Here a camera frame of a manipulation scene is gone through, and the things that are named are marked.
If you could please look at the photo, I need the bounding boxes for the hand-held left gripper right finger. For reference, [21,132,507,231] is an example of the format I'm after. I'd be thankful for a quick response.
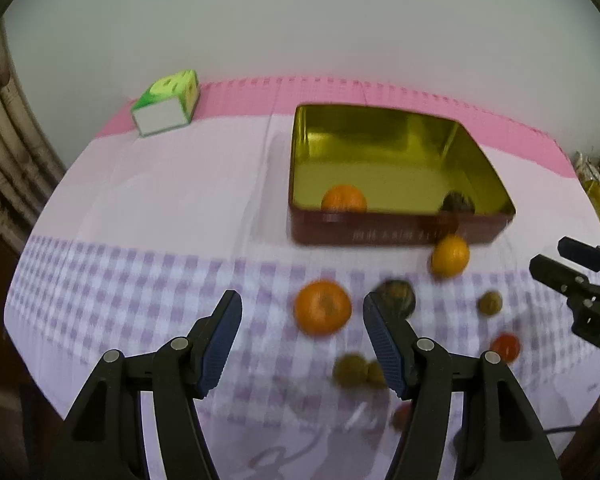
[362,291,563,480]

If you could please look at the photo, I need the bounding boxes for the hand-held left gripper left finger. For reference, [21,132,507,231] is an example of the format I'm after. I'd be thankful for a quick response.
[42,290,243,480]

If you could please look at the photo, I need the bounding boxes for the green tissue box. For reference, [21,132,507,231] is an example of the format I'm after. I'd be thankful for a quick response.
[131,69,201,137]

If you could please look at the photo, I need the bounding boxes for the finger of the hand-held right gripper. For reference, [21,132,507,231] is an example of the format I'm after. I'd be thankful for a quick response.
[529,254,600,311]
[557,236,600,277]

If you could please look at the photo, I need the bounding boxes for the purple checked white tablecloth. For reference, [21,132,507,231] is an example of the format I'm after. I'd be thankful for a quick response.
[2,110,600,480]

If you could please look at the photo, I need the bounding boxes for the orange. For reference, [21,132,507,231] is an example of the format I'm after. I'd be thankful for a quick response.
[430,234,471,278]
[321,184,368,213]
[294,280,353,337]

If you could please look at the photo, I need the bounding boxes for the red tomato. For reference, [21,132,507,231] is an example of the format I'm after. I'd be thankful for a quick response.
[490,332,522,365]
[391,402,415,431]

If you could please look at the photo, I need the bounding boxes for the dark mangosteen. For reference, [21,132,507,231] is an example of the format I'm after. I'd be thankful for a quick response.
[440,191,476,213]
[372,279,417,321]

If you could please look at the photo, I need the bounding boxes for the small brown kiwi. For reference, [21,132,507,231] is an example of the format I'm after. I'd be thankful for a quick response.
[366,360,388,389]
[476,291,504,317]
[332,353,370,388]

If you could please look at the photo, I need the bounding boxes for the red tin box gold inside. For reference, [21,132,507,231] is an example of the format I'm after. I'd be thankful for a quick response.
[286,103,517,247]

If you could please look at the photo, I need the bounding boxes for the beige patterned curtain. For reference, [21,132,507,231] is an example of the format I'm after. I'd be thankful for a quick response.
[0,20,67,251]

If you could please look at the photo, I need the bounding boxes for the pink foam mat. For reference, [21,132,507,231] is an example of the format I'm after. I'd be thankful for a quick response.
[92,76,578,181]

